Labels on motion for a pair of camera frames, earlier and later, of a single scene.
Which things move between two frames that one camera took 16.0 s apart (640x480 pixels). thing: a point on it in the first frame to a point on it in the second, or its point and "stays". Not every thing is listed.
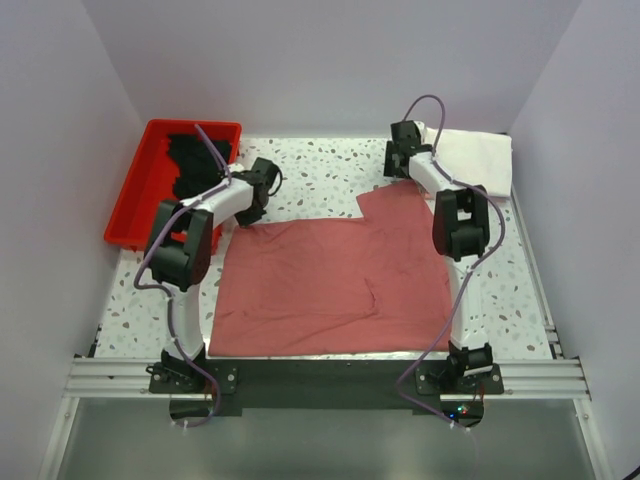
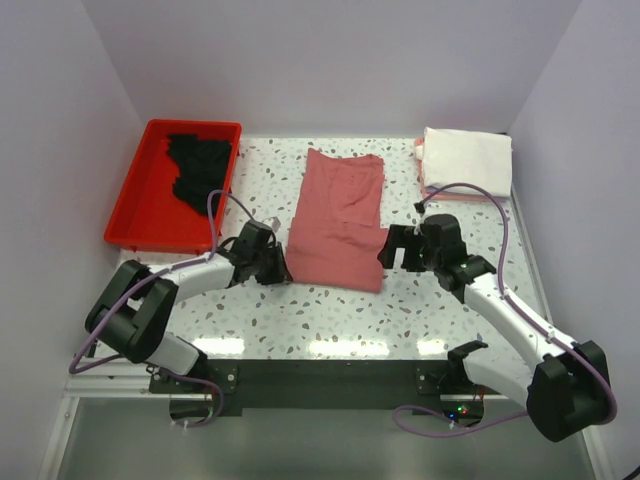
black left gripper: [246, 220] to [279, 274]
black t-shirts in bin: [197, 168] stays
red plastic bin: [151, 181] stays
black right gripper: [389, 162] to [400, 236]
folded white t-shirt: [482, 160] stays
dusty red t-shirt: [371, 286] to [336, 238]
